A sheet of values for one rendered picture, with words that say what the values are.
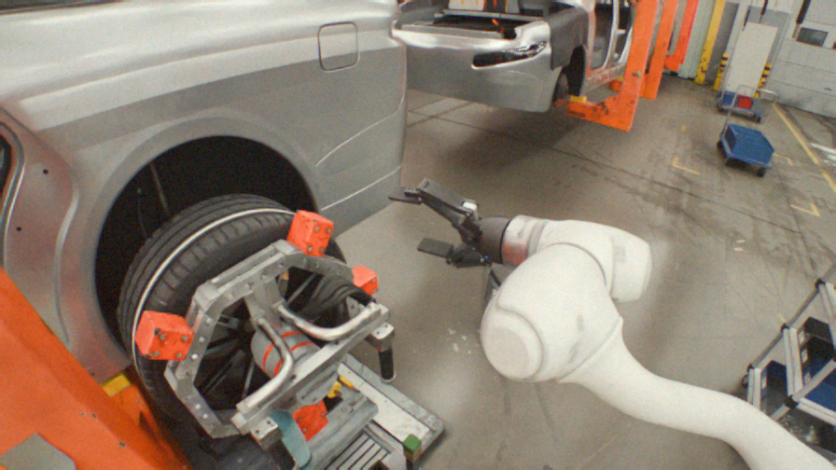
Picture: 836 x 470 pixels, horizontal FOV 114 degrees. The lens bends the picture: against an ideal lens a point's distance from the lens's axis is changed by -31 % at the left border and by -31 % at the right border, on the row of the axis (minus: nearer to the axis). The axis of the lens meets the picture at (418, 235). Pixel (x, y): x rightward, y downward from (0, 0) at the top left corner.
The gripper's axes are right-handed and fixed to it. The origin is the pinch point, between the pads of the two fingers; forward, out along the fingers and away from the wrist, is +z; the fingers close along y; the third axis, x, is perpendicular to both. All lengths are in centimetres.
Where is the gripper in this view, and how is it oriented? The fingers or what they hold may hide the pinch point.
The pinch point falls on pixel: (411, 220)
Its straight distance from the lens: 70.6
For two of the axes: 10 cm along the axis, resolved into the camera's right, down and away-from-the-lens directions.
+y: -3.6, -6.7, -6.5
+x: -5.3, 7.2, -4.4
